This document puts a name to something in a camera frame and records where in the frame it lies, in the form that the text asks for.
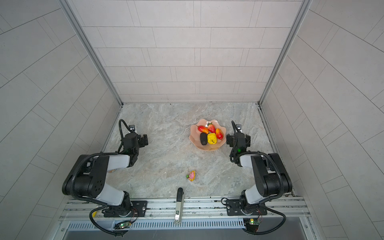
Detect red fake strawberry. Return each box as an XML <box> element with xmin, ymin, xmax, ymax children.
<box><xmin>207</xmin><ymin>123</ymin><xmax>216</xmax><ymax>133</ymax></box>

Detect aluminium corner profile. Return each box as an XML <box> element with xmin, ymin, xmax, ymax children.
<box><xmin>258</xmin><ymin>0</ymin><xmax>313</xmax><ymax>105</ymax></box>
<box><xmin>58</xmin><ymin>0</ymin><xmax>124</xmax><ymax>106</ymax></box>

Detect black silver handle tool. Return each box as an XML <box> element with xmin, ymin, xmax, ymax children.
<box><xmin>174</xmin><ymin>188</ymin><xmax>184</xmax><ymax>224</ymax></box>

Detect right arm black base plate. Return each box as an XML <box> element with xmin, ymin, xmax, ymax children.
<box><xmin>222</xmin><ymin>198</ymin><xmax>267</xmax><ymax>216</ymax></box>

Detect red yellow fake mango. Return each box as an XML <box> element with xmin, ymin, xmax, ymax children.
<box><xmin>198</xmin><ymin>126</ymin><xmax>210</xmax><ymax>135</ymax></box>

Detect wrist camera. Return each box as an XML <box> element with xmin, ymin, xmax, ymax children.
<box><xmin>236</xmin><ymin>124</ymin><xmax>242</xmax><ymax>133</ymax></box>
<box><xmin>128</xmin><ymin>125</ymin><xmax>136</xmax><ymax>133</ymax></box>

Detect small pink yellow toy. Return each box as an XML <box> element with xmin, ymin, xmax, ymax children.
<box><xmin>186</xmin><ymin>171</ymin><xmax>196</xmax><ymax>182</ymax></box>

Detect red fake peach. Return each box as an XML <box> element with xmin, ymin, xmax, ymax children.
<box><xmin>216</xmin><ymin>128</ymin><xmax>224</xmax><ymax>140</ymax></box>

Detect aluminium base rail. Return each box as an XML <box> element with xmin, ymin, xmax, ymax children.
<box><xmin>59</xmin><ymin>195</ymin><xmax>310</xmax><ymax>222</ymax></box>

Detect left green circuit board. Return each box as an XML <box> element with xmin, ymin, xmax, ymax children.
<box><xmin>114</xmin><ymin>221</ymin><xmax>132</xmax><ymax>230</ymax></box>

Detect aluminium corner profile right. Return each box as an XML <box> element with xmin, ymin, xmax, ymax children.
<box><xmin>258</xmin><ymin>0</ymin><xmax>313</xmax><ymax>105</ymax></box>

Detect green circuit board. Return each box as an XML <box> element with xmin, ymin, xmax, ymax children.
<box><xmin>243</xmin><ymin>219</ymin><xmax>260</xmax><ymax>234</ymax></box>
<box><xmin>114</xmin><ymin>221</ymin><xmax>132</xmax><ymax>230</ymax></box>

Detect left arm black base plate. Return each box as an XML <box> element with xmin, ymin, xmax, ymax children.
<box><xmin>102</xmin><ymin>201</ymin><xmax>148</xmax><ymax>218</ymax></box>

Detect black fake eggplant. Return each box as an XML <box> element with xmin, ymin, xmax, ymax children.
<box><xmin>200</xmin><ymin>133</ymin><xmax>208</xmax><ymax>146</ymax></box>

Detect right green circuit board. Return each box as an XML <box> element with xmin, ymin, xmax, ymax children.
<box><xmin>243</xmin><ymin>219</ymin><xmax>260</xmax><ymax>234</ymax></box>

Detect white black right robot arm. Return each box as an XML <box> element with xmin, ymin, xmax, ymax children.
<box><xmin>226</xmin><ymin>132</ymin><xmax>293</xmax><ymax>215</ymax></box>

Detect pink scalloped fruit bowl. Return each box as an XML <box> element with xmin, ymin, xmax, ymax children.
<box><xmin>189</xmin><ymin>119</ymin><xmax>227</xmax><ymax>151</ymax></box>

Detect yellow fake apple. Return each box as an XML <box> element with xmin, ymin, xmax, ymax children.
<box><xmin>207</xmin><ymin>133</ymin><xmax>218</xmax><ymax>145</ymax></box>

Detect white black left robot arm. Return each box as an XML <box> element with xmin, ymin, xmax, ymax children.
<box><xmin>62</xmin><ymin>132</ymin><xmax>149</xmax><ymax>207</ymax></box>

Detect aluminium corner profile left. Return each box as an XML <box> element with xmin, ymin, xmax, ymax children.
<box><xmin>58</xmin><ymin>0</ymin><xmax>124</xmax><ymax>106</ymax></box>

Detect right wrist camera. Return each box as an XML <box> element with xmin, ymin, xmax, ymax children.
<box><xmin>236</xmin><ymin>124</ymin><xmax>242</xmax><ymax>133</ymax></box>

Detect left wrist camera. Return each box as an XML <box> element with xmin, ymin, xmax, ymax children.
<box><xmin>128</xmin><ymin>125</ymin><xmax>136</xmax><ymax>133</ymax></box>

